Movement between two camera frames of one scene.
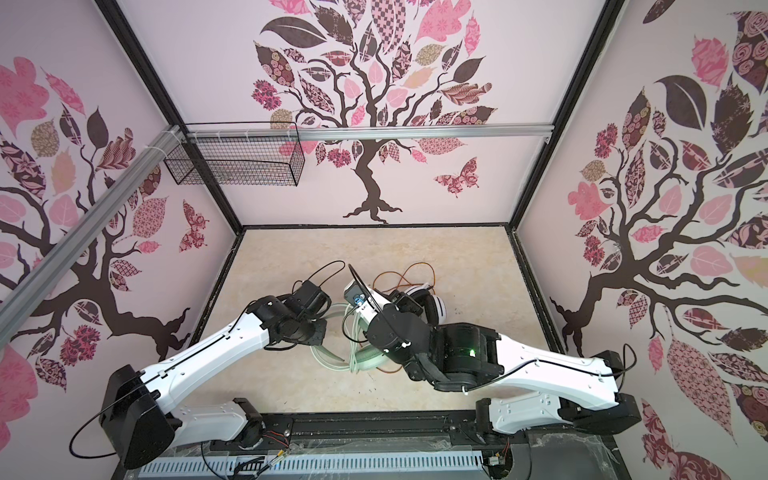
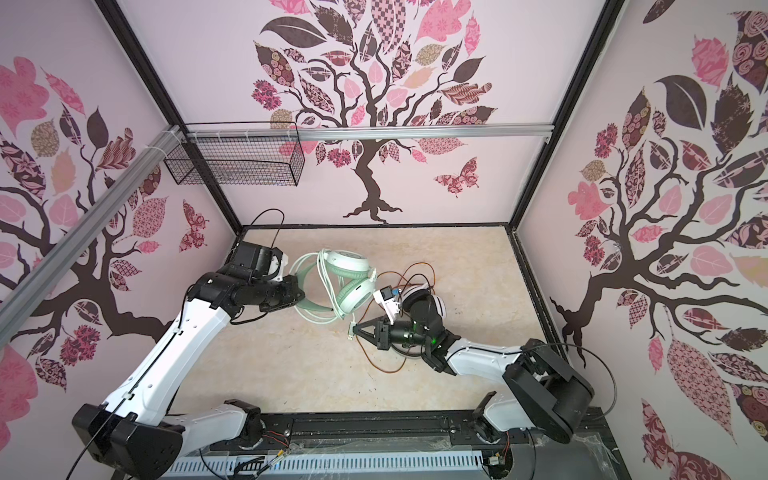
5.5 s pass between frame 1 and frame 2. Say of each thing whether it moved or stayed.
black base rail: stayed
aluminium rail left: stayed
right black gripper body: moved
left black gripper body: moved
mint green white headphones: moved
